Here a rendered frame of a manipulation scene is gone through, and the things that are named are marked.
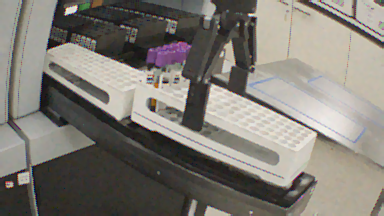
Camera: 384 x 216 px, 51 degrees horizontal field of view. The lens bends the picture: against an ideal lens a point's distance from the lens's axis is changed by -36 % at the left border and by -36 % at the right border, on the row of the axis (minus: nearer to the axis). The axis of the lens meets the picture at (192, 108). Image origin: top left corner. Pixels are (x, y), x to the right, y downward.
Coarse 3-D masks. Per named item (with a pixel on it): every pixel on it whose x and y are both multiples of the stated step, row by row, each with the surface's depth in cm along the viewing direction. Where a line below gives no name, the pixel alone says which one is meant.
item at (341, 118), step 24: (264, 72) 132; (288, 72) 138; (312, 72) 146; (264, 96) 117; (288, 96) 120; (312, 96) 125; (336, 96) 132; (360, 96) 140; (312, 120) 110; (336, 120) 114; (360, 120) 119; (336, 144) 103; (360, 144) 103
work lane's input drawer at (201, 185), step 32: (64, 96) 101; (96, 128) 96; (128, 128) 92; (128, 160) 93; (160, 160) 88; (192, 160) 87; (192, 192) 86; (224, 192) 83; (256, 192) 81; (288, 192) 80
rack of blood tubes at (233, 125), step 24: (144, 96) 90; (168, 96) 87; (216, 96) 91; (240, 96) 92; (144, 120) 91; (168, 120) 89; (216, 120) 84; (240, 120) 84; (264, 120) 85; (288, 120) 87; (192, 144) 87; (216, 144) 84; (240, 144) 90; (264, 144) 80; (288, 144) 79; (312, 144) 83; (240, 168) 83; (264, 168) 80; (288, 168) 78
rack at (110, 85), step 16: (64, 48) 110; (80, 48) 111; (48, 64) 106; (64, 64) 102; (80, 64) 101; (96, 64) 103; (112, 64) 105; (64, 80) 103; (80, 80) 108; (96, 80) 96; (112, 80) 96; (128, 80) 97; (96, 96) 103; (112, 96) 94; (128, 96) 94; (112, 112) 95; (128, 112) 96
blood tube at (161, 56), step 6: (162, 54) 87; (156, 60) 88; (162, 60) 87; (156, 66) 88; (162, 66) 88; (156, 72) 88; (162, 72) 88; (156, 78) 89; (162, 78) 89; (156, 84) 89; (156, 102) 90; (150, 108) 91; (156, 108) 90
